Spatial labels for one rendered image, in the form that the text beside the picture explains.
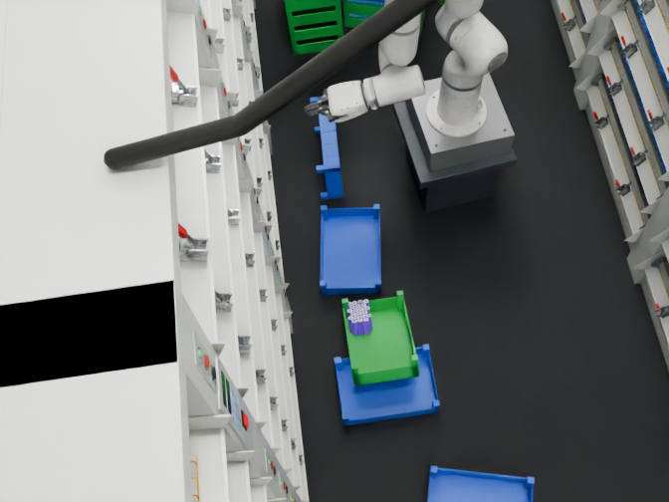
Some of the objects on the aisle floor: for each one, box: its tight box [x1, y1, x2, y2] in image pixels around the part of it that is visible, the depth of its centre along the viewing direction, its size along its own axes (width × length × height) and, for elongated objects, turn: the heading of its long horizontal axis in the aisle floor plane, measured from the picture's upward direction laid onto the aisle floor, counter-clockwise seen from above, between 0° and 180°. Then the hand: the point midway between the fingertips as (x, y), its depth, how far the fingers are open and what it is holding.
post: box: [0, 281, 302, 502], centre depth 168 cm, size 20×9×178 cm, turn 99°
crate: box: [341, 290, 419, 386], centre depth 265 cm, size 30×20×8 cm
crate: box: [335, 344, 440, 426], centre depth 263 cm, size 30×20×8 cm
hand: (312, 110), depth 235 cm, fingers closed
